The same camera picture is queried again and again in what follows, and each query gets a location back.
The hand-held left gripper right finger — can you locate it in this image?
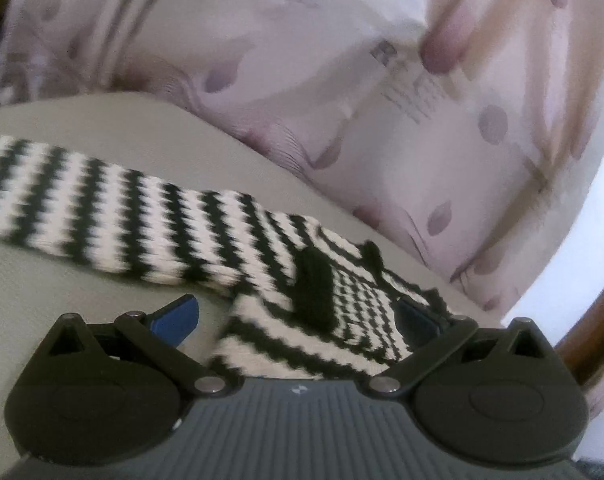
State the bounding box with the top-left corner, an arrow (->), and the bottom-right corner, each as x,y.
368,296 -> 556,395

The brown wooden frame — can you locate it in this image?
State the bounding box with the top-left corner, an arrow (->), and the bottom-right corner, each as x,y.
552,280 -> 604,403

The pink leaf print curtain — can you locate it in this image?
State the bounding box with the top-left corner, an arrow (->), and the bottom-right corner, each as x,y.
0,0 -> 604,312

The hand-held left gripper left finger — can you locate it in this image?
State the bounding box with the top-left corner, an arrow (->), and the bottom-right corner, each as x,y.
43,296 -> 229,397

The black and white striped knit garment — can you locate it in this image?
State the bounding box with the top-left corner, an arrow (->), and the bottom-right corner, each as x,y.
0,132 -> 455,380

